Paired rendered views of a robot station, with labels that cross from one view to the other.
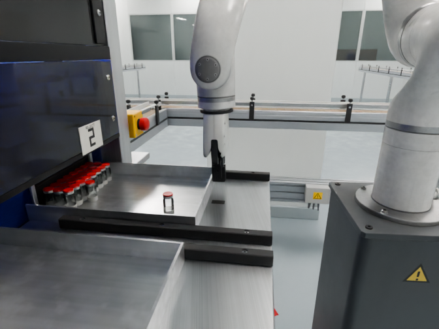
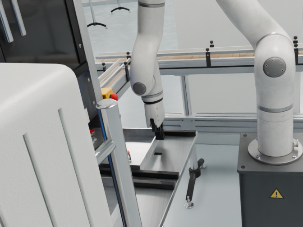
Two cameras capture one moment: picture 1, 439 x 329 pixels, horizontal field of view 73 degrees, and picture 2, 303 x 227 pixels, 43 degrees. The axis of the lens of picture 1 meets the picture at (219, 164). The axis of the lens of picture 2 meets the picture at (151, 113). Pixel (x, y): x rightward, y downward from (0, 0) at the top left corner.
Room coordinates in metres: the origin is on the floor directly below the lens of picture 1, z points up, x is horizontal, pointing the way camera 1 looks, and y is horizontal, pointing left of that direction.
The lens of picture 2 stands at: (-0.61, -0.29, 1.65)
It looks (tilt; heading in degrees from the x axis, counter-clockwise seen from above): 26 degrees down; 13
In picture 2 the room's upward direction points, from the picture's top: 9 degrees counter-clockwise
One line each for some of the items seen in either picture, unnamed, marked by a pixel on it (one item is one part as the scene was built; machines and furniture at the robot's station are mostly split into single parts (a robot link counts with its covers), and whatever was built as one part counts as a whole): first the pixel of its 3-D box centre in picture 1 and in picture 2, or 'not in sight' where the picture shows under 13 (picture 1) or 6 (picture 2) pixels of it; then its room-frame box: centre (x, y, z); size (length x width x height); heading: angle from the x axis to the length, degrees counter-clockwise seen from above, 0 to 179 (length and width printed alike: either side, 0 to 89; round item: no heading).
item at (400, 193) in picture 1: (407, 168); (274, 128); (0.63, -0.42, 0.95); 0.19 x 0.19 x 0.18
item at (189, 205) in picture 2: not in sight; (195, 176); (1.57, 0.00, 0.07); 0.50 x 0.08 x 0.14; 172
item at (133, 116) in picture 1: (128, 123); (103, 98); (0.89, 0.28, 1.00); 0.08 x 0.07 x 0.07; 82
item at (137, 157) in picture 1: (121, 160); not in sight; (0.91, 0.32, 0.87); 0.14 x 0.13 x 0.02; 82
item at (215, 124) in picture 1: (217, 129); (154, 109); (0.67, 0.00, 1.03); 0.10 x 0.08 x 0.11; 172
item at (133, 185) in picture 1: (135, 190); (110, 147); (0.63, 0.19, 0.90); 0.34 x 0.26 x 0.04; 82
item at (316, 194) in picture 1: (317, 194); not in sight; (1.43, -0.51, 0.50); 0.12 x 0.05 x 0.09; 82
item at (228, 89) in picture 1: (214, 64); (148, 74); (0.67, 0.01, 1.17); 0.09 x 0.08 x 0.13; 174
